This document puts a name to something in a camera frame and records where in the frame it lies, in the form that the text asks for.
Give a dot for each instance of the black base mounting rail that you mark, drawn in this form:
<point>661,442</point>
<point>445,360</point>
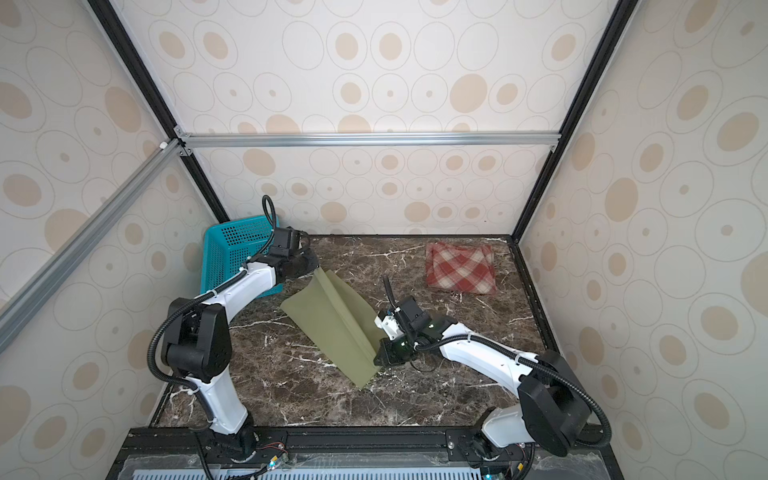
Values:
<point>349,453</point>

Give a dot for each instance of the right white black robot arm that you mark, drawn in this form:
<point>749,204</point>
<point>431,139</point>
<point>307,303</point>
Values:
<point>553,411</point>

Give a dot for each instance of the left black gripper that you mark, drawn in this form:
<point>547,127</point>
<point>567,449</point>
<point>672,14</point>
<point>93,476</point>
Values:
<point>311,263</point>

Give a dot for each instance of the teal plastic basket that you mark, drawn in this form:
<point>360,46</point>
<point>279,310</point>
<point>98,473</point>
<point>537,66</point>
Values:
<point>226,246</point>

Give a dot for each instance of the diagonal aluminium left rail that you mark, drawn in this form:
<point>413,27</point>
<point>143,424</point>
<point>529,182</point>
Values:
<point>23,307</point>

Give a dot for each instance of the olive green skirt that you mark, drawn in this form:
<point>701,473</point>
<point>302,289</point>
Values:
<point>340,322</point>

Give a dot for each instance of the horizontal aluminium back rail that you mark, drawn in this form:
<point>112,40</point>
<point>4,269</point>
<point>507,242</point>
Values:
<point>377,139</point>

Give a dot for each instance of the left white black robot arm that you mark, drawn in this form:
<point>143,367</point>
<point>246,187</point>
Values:
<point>192,347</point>

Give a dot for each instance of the red plaid skirt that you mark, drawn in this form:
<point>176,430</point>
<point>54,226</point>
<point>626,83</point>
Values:
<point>460,268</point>

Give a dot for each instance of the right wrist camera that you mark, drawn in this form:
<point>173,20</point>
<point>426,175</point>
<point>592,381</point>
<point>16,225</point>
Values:
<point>389,325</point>

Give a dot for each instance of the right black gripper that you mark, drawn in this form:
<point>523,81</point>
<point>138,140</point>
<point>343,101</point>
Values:
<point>386,359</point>

